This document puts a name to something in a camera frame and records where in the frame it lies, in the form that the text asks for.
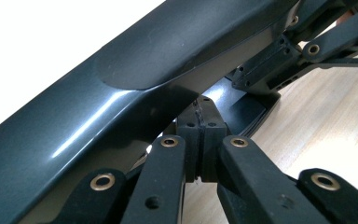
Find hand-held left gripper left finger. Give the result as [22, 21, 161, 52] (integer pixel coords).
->
[176, 96, 205, 184]

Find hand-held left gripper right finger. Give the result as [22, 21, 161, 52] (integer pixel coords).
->
[201, 96, 229, 184]

